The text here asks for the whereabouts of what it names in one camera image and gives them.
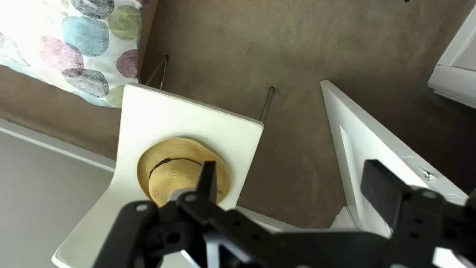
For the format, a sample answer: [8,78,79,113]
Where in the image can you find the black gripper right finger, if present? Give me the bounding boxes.
[361,158,416,236]

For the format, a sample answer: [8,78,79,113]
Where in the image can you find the white curtain with coloured dots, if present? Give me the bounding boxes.
[0,0,146,109]

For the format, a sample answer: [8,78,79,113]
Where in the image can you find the white door frame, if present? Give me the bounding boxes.
[426,3,476,110]

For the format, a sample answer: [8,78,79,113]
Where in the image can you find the white baseboard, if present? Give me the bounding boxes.
[0,116,120,174]

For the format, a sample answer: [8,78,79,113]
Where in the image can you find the white panelled door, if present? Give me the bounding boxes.
[319,79,472,268]

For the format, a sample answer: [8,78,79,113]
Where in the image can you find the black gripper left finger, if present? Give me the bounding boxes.
[170,160,221,212]

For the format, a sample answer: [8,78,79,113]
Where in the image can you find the white moulded chair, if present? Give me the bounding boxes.
[51,52,300,268]

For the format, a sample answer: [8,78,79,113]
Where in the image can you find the tan plush toy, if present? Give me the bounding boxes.
[136,136,234,210]

